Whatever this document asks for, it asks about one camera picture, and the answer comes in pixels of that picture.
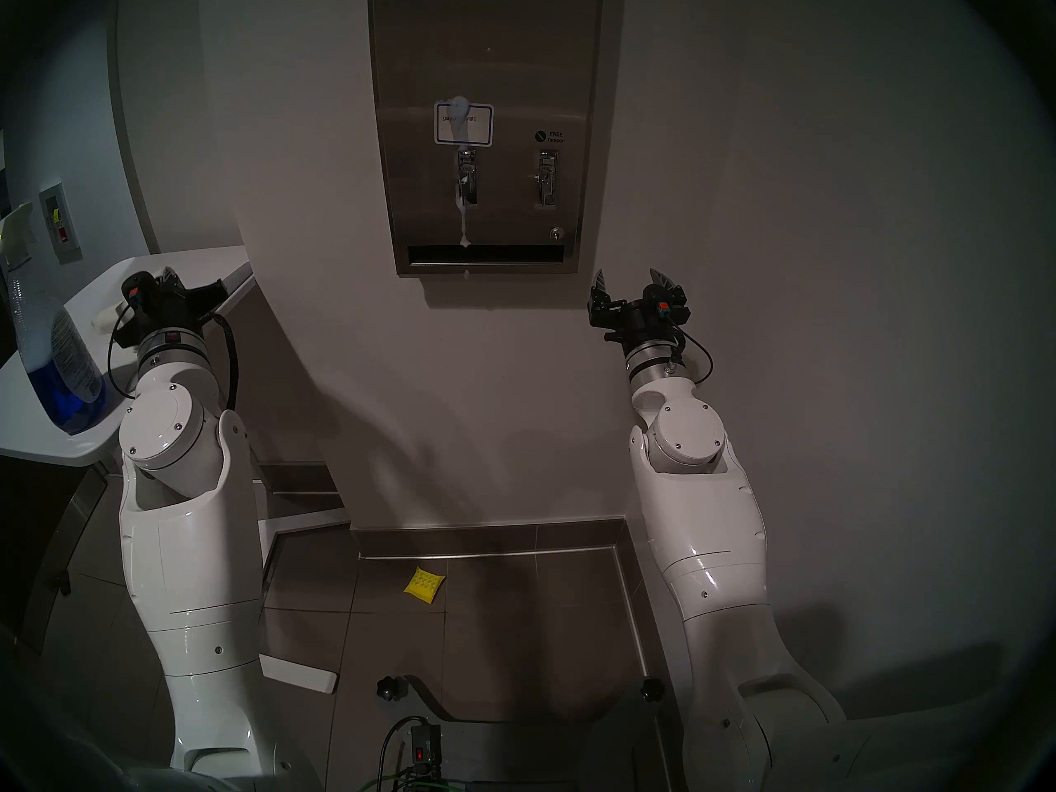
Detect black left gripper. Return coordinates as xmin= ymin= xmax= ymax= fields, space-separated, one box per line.
xmin=111 ymin=267 xmax=229 ymax=348

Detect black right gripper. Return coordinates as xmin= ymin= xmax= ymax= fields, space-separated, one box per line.
xmin=587 ymin=266 xmax=688 ymax=359

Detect dark robot base platform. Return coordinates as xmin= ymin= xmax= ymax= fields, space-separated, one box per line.
xmin=404 ymin=675 xmax=661 ymax=792

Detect blue liquid spray bottle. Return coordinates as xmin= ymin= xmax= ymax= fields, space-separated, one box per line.
xmin=0 ymin=200 xmax=108 ymax=435

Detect white blue-bordered label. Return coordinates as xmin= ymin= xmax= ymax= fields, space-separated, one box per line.
xmin=434 ymin=101 xmax=494 ymax=148

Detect yellow sponge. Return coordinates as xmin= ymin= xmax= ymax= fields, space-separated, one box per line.
xmin=403 ymin=566 xmax=446 ymax=606

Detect black power box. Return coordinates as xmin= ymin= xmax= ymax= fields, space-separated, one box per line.
xmin=410 ymin=723 xmax=442 ymax=779

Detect braided black left arm cable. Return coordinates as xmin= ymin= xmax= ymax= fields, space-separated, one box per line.
xmin=206 ymin=312 xmax=240 ymax=412

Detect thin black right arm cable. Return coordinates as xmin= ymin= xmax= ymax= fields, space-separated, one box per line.
xmin=672 ymin=324 xmax=715 ymax=385

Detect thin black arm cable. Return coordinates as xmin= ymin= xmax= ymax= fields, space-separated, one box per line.
xmin=106 ymin=302 xmax=141 ymax=402
xmin=672 ymin=324 xmax=715 ymax=385

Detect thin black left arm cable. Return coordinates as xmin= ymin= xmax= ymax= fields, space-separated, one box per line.
xmin=106 ymin=302 xmax=141 ymax=402

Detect grey wall outlet plate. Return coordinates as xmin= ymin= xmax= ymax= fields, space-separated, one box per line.
xmin=39 ymin=183 xmax=83 ymax=265

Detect stainless steel wall dispenser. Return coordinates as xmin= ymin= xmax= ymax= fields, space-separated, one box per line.
xmin=367 ymin=0 xmax=625 ymax=278

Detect black power cable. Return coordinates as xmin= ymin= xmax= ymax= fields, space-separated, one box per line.
xmin=378 ymin=714 xmax=422 ymax=792

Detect green cable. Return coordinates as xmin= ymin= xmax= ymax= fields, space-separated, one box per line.
xmin=359 ymin=766 xmax=463 ymax=792

